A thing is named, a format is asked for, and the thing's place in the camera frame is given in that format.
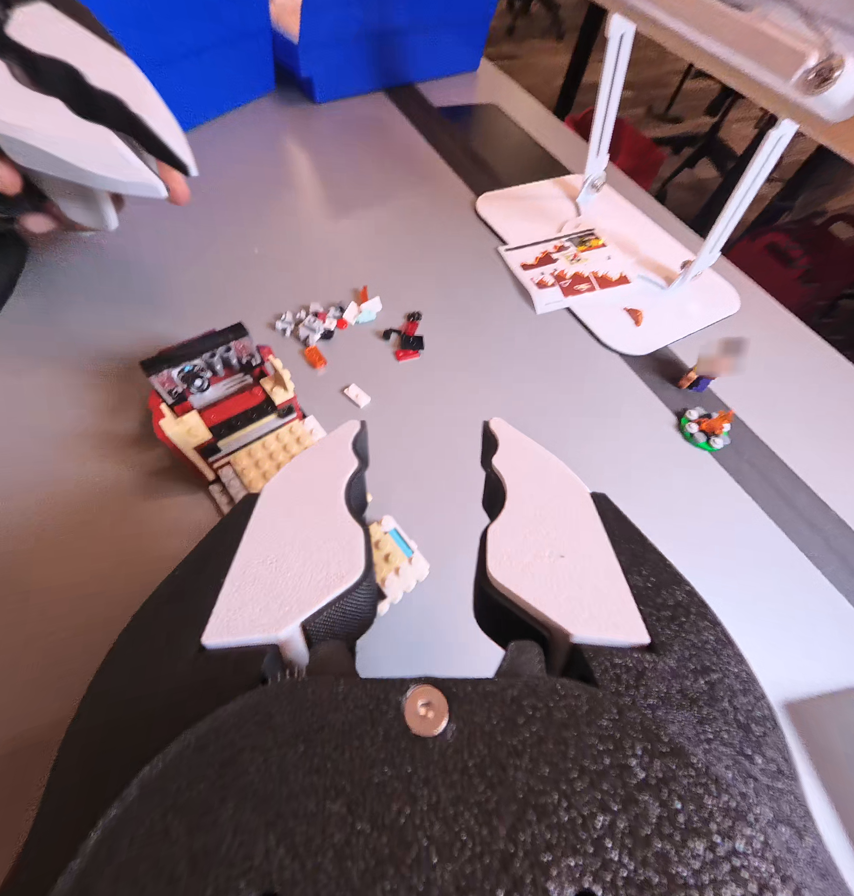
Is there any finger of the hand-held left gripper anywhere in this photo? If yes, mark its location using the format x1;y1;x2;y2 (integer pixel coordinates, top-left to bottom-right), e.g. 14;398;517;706
0;0;200;177
0;48;170;202

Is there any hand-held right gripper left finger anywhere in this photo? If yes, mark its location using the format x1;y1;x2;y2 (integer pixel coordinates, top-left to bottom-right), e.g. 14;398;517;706
200;419;377;666

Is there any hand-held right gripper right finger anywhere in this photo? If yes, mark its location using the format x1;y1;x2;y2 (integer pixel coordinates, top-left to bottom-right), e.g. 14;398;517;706
479;417;653;648

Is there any red and tan brick truck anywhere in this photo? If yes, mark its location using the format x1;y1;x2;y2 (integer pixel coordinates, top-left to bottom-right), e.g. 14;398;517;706
139;322;431;617

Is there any printed sticker sheet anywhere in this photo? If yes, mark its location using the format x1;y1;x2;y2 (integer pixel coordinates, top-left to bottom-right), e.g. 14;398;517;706
498;227;635;316

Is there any grey desk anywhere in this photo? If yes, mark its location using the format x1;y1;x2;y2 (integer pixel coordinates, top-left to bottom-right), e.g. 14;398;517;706
0;59;854;896

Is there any white desk stand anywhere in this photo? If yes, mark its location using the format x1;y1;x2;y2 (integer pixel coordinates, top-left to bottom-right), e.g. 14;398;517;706
476;0;854;357

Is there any person's left hand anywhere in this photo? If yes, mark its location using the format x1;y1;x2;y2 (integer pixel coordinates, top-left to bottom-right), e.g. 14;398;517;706
0;133;192;238

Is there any brick campfire model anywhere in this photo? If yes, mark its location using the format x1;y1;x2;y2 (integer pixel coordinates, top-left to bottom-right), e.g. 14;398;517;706
679;408;736;453

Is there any pile of small loose bricks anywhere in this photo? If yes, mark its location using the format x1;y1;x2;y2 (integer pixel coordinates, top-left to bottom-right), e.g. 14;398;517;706
274;297;384;348

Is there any blue toy box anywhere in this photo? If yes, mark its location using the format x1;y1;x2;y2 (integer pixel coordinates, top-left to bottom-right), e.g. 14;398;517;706
84;0;499;132

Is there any red chair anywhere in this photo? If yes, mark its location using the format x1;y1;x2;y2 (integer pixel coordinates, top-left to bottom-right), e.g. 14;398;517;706
565;108;667;191
726;210;854;319

